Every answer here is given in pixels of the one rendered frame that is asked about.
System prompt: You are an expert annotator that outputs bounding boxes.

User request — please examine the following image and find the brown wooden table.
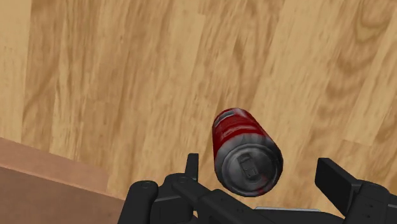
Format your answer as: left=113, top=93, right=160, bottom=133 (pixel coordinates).
left=0, top=137, right=125, bottom=224

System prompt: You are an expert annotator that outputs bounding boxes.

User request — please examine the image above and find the red and silver drink can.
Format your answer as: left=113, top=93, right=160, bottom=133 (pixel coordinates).
left=211, top=107, right=284, bottom=198

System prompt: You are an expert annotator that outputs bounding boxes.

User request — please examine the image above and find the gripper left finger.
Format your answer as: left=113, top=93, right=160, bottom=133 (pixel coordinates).
left=117, top=153, right=275, bottom=224

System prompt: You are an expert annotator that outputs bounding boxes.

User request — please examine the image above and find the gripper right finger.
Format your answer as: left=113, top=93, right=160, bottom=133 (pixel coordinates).
left=314, top=157, right=397, bottom=224

